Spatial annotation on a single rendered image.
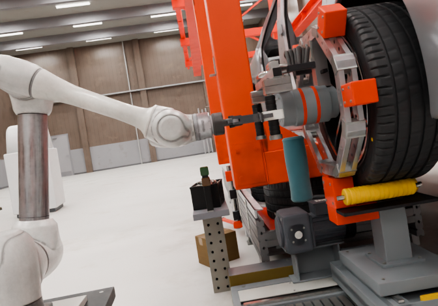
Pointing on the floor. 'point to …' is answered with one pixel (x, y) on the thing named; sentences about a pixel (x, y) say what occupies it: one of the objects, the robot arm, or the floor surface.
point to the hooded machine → (57, 194)
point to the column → (217, 253)
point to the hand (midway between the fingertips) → (272, 115)
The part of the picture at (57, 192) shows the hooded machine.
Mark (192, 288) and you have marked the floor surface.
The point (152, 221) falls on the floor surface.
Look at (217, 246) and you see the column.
